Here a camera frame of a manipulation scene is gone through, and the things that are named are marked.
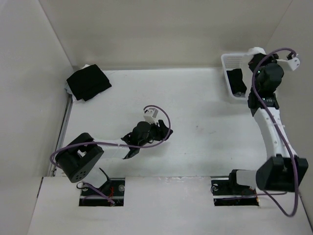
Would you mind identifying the white plastic laundry basket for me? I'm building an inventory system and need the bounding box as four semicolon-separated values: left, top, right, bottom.
221;52;252;104

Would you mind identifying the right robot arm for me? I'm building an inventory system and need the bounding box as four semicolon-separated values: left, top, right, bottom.
226;52;309;194

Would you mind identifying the grey garment in basket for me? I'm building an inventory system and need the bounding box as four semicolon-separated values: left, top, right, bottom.
233;92;246;98

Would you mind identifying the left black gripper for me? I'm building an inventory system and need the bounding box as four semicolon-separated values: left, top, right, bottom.
138;118;172;147

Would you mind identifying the black tank top in basket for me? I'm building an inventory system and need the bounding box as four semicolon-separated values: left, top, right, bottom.
226;69;247;94

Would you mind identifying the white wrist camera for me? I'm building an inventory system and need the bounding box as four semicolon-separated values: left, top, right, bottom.
277;57;300;71
143;107;158;124

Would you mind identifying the left aluminium table rail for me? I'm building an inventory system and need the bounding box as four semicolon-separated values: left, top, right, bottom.
47;94;73;177

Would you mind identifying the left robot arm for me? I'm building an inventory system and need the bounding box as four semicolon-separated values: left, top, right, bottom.
55;120;173;195

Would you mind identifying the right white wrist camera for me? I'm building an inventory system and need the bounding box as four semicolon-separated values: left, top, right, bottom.
277;57;300;71

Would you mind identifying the folded black tank top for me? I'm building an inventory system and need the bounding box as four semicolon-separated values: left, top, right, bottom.
67;64;112;101

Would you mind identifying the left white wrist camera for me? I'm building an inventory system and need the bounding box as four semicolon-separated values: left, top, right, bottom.
143;107;158;124

